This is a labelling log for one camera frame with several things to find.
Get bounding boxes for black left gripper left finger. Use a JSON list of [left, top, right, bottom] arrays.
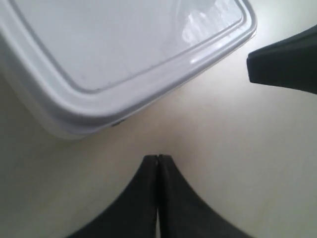
[[70, 155, 158, 238]]

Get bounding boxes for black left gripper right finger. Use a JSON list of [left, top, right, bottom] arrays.
[[158, 155, 248, 238]]

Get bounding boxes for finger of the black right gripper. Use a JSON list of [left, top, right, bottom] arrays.
[[247, 26, 317, 94]]

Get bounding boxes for white lidded plastic container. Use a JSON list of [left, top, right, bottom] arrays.
[[0, 0, 257, 139]]

